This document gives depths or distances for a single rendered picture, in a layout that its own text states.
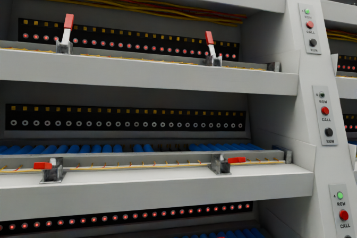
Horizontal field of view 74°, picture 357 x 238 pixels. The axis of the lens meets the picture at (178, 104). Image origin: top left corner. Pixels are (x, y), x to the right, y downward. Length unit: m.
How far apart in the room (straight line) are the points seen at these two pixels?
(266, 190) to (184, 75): 0.25
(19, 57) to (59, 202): 0.22
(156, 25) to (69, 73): 0.34
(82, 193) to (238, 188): 0.25
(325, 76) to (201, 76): 0.28
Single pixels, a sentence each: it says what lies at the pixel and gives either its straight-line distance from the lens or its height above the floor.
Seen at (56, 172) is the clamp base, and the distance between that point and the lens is 0.42.
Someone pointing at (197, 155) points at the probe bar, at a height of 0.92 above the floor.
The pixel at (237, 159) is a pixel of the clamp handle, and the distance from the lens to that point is 0.37.
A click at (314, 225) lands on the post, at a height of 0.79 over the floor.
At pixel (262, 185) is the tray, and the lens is 0.46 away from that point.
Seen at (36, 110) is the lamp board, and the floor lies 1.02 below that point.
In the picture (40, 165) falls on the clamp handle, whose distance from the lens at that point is 0.33.
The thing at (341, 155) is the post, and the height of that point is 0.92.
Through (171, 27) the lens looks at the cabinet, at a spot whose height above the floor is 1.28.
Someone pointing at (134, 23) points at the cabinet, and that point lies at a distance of 0.68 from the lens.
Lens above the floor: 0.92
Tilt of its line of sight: 14 degrees up
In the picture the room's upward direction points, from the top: 2 degrees counter-clockwise
